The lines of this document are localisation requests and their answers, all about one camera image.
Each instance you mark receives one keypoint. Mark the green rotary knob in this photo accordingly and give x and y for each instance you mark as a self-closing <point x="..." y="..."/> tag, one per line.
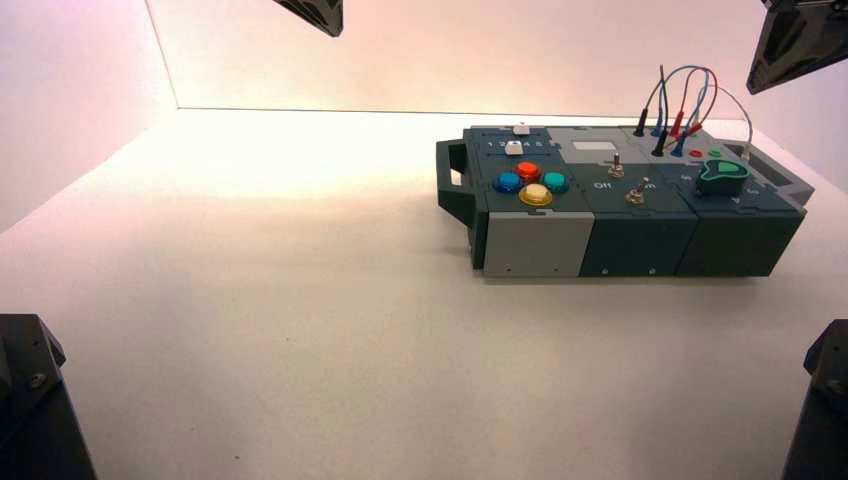
<point x="722" y="177"/>

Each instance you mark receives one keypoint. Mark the green dome push button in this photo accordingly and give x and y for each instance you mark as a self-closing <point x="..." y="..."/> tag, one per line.
<point x="555" y="181"/>

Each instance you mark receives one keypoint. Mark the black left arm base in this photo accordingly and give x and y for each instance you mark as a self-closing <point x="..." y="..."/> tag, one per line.
<point x="33" y="411"/>

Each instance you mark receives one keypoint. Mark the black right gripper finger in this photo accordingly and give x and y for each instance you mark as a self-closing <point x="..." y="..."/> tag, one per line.
<point x="802" y="46"/>

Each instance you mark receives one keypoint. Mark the white rectangular display window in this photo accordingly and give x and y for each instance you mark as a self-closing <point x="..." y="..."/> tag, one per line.
<point x="590" y="146"/>

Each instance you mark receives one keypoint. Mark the yellow dome push button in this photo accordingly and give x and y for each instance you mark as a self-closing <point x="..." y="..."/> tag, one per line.
<point x="535" y="194"/>

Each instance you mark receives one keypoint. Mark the white slider knob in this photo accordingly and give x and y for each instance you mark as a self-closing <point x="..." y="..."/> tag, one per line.
<point x="513" y="148"/>
<point x="521" y="128"/>

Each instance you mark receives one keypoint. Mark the red dome push button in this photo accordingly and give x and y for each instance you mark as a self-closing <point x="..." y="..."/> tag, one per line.
<point x="528" y="171"/>

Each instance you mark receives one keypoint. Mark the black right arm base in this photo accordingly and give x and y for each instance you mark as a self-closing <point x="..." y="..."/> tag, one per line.
<point x="821" y="424"/>

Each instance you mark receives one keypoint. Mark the dark teal grey task box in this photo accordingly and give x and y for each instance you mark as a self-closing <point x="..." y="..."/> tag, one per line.
<point x="636" y="238"/>

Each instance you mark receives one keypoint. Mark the blue dome push button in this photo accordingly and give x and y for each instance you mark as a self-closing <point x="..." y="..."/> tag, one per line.
<point x="508" y="182"/>

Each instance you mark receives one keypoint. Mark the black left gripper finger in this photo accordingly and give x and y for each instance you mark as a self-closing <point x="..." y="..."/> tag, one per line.
<point x="324" y="16"/>

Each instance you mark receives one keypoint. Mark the metal toggle switch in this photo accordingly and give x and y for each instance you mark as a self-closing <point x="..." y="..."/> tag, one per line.
<point x="637" y="193"/>
<point x="617" y="167"/>

